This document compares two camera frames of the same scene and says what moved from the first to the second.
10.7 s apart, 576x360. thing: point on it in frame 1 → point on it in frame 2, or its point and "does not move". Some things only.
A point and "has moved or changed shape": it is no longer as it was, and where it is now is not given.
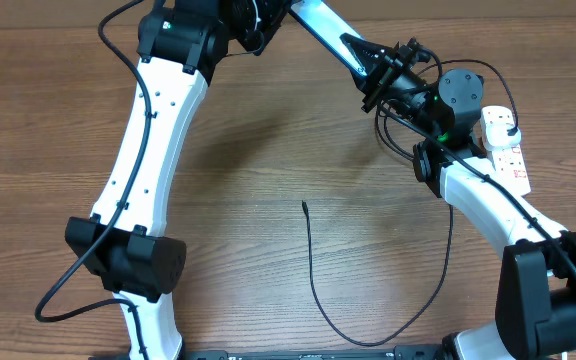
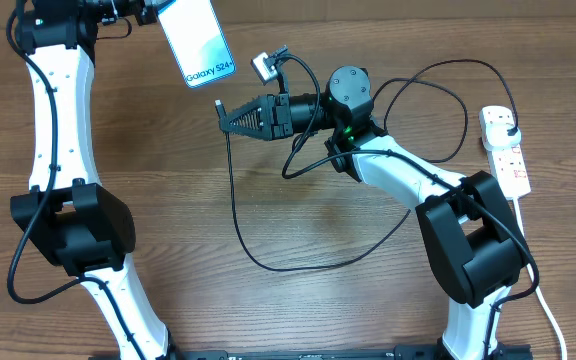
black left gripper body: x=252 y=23 → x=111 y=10
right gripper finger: x=372 y=58 → x=253 y=118
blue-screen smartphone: x=329 y=27 has moved or changed shape
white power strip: x=507 y=161 does not move
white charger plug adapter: x=497 y=136 does not move
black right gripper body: x=399 y=85 → x=282 y=115
